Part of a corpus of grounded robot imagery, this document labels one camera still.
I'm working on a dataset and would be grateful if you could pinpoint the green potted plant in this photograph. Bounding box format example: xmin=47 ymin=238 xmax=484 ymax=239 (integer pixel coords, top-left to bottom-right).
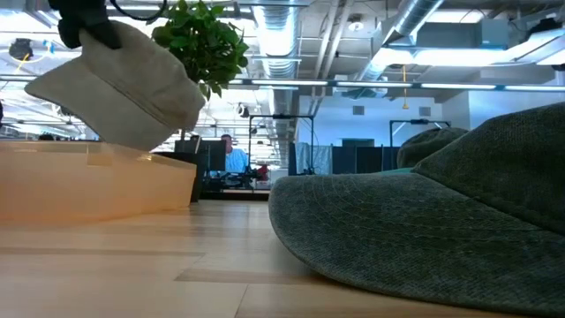
xmin=151 ymin=0 xmax=251 ymax=204

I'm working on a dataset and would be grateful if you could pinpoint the black metal rig frame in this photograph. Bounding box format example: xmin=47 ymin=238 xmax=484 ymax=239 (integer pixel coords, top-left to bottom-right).
xmin=388 ymin=118 xmax=451 ymax=171

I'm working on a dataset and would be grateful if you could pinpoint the dark green corduroy cap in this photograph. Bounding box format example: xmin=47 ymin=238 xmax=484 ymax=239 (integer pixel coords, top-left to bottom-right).
xmin=267 ymin=102 xmax=565 ymax=317
xmin=395 ymin=126 xmax=470 ymax=170

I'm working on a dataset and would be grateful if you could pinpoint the person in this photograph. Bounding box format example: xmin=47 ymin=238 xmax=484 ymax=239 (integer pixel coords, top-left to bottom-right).
xmin=219 ymin=133 xmax=251 ymax=174

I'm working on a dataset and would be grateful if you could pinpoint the black computer monitor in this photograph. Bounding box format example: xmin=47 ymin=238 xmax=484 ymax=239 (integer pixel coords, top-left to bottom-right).
xmin=174 ymin=137 xmax=227 ymax=173

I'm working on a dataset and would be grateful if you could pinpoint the orange plastic bin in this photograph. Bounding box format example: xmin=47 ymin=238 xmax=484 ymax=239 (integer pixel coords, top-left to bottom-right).
xmin=0 ymin=140 xmax=198 ymax=224

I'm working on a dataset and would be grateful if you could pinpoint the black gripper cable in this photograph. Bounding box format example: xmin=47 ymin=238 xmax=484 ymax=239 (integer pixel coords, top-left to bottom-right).
xmin=109 ymin=0 xmax=169 ymax=22

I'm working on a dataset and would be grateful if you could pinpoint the beige fabric cap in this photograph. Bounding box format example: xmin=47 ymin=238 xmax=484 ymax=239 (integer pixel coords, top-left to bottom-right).
xmin=24 ymin=19 xmax=207 ymax=153

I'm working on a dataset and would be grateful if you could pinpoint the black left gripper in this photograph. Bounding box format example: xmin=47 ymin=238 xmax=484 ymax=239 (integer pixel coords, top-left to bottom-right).
xmin=47 ymin=0 xmax=123 ymax=50

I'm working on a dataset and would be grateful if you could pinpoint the teal green mat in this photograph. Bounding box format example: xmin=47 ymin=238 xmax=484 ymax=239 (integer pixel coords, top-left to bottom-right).
xmin=374 ymin=166 xmax=416 ymax=176

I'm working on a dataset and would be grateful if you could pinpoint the yellow hanging cord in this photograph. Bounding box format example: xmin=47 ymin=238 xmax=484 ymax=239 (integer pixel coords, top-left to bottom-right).
xmin=401 ymin=64 xmax=410 ymax=110

